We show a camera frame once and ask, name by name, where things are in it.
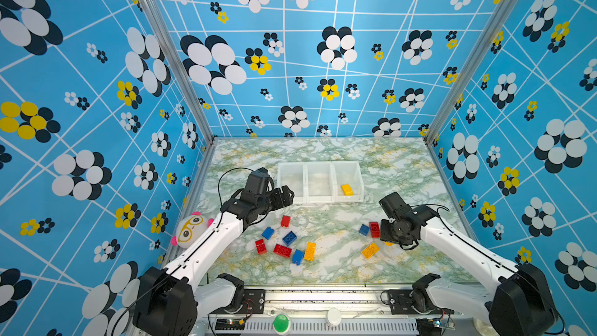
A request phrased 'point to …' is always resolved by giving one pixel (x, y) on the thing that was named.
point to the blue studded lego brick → (290, 238)
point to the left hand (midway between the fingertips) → (287, 195)
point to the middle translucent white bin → (320, 183)
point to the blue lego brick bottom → (298, 257)
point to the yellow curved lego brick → (347, 190)
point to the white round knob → (333, 316)
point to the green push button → (281, 323)
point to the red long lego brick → (281, 250)
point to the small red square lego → (285, 221)
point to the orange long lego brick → (370, 250)
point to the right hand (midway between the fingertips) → (387, 235)
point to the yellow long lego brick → (310, 250)
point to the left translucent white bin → (293, 175)
